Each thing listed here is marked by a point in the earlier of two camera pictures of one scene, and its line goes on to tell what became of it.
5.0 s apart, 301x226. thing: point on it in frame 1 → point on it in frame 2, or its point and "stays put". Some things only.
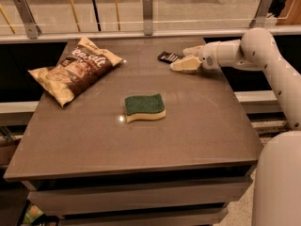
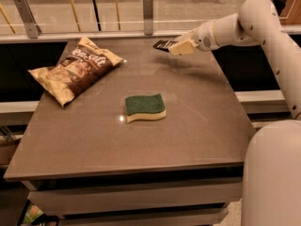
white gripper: [209, 56] → [203, 38]
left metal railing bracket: [28, 16] stays put
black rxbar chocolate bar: [169, 56] → [164, 44]
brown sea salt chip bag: [85, 65] stays put
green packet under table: [32, 213] stays put
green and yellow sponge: [145, 107] stays put
